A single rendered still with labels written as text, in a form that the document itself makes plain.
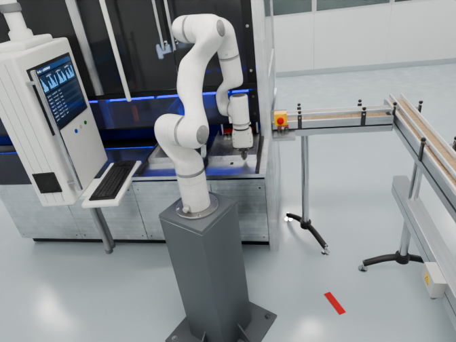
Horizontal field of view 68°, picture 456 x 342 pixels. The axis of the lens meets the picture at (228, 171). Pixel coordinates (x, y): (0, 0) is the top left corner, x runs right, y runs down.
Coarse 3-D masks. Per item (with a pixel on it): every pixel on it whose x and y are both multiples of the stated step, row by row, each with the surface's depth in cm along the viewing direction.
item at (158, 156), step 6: (156, 150) 197; (162, 150) 201; (198, 150) 192; (150, 156) 189; (156, 156) 195; (162, 156) 194; (150, 162) 187; (156, 162) 187; (162, 162) 186; (168, 162) 185
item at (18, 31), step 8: (0, 0) 147; (8, 0) 148; (0, 8) 148; (8, 8) 148; (16, 8) 150; (8, 16) 150; (16, 16) 151; (8, 24) 152; (16, 24) 152; (24, 24) 155; (16, 32) 153; (24, 32) 154; (16, 40) 154
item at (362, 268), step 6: (396, 252) 208; (372, 258) 212; (378, 258) 210; (384, 258) 208; (390, 258) 207; (396, 258) 206; (402, 258) 204; (408, 258) 204; (414, 258) 205; (420, 258) 205; (366, 264) 212; (372, 264) 212; (402, 264) 205; (360, 270) 216; (366, 270) 215
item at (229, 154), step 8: (216, 136) 201; (256, 136) 201; (216, 144) 199; (224, 144) 198; (232, 144) 196; (256, 144) 193; (216, 152) 190; (224, 152) 189; (232, 152) 187; (248, 152) 185; (256, 152) 177; (208, 160) 180; (216, 160) 180; (224, 160) 179; (232, 160) 178; (240, 160) 178; (248, 160) 177
